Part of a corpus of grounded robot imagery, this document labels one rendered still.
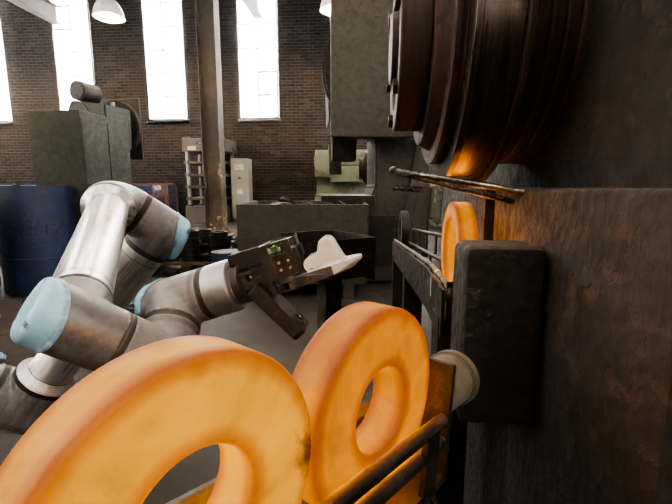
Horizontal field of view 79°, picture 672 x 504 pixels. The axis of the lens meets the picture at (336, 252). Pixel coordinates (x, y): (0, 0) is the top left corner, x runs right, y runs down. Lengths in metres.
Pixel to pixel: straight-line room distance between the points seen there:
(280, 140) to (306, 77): 1.68
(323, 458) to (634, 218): 0.32
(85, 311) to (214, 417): 0.43
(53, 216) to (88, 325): 3.44
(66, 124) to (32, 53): 10.17
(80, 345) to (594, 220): 0.61
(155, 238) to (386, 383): 0.88
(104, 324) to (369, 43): 3.16
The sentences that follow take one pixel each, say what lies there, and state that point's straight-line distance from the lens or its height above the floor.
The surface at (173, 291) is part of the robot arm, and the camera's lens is 0.71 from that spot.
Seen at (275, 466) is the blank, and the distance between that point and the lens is 0.25.
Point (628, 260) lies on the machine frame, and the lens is 0.44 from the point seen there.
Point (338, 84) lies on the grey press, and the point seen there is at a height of 1.66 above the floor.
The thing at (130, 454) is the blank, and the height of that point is 0.77.
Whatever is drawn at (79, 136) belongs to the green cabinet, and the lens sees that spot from 4.12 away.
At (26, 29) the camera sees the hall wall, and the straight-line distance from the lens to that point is 14.52.
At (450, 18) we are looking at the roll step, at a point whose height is 1.10.
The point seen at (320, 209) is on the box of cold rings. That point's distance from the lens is 3.16.
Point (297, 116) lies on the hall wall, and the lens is 11.08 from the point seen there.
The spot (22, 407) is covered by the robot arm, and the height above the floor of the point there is 0.31.
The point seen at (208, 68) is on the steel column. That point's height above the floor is 2.88.
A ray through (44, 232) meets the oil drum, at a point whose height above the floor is 0.51.
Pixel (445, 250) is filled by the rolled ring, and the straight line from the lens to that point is 0.87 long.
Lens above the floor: 0.87
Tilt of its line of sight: 9 degrees down
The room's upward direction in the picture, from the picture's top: straight up
